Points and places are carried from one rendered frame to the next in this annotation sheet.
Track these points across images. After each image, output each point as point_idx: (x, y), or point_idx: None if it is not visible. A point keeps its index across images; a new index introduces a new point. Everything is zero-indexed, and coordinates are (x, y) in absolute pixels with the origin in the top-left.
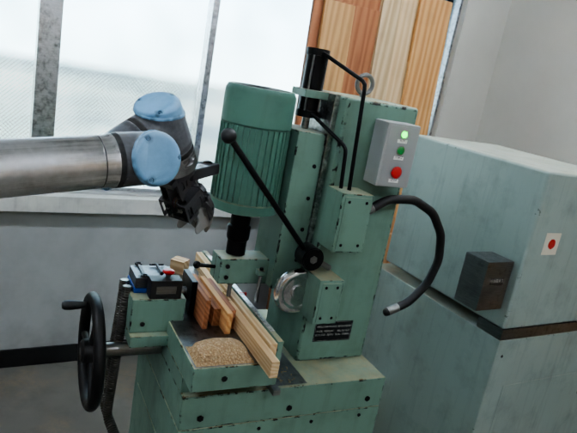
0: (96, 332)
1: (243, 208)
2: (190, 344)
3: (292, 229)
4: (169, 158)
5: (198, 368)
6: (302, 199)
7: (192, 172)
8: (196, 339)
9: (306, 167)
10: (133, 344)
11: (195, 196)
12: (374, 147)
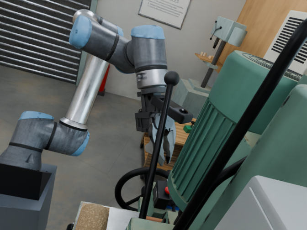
0: (133, 169)
1: (171, 169)
2: (111, 211)
3: (140, 213)
4: (74, 29)
5: (81, 203)
6: (195, 228)
7: (145, 91)
8: (117, 218)
9: (217, 189)
10: (138, 201)
11: (144, 113)
12: None
